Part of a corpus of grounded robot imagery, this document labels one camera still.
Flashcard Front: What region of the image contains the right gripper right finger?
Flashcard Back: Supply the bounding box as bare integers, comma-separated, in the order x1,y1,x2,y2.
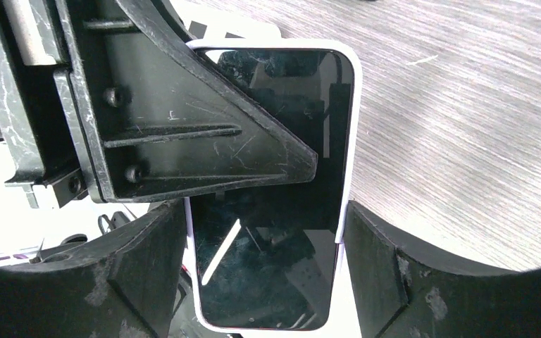
344,201,541,337

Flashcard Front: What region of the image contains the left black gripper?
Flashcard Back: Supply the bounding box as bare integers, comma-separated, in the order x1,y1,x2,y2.
0,1,112,208

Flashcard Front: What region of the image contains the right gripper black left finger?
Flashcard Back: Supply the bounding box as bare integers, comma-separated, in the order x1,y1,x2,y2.
0,200,187,337

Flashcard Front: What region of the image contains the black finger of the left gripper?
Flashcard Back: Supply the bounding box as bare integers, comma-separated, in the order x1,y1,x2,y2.
56,1,318,203

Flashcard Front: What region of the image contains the phone with lilac case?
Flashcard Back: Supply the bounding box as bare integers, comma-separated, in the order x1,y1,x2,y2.
185,39,363,333

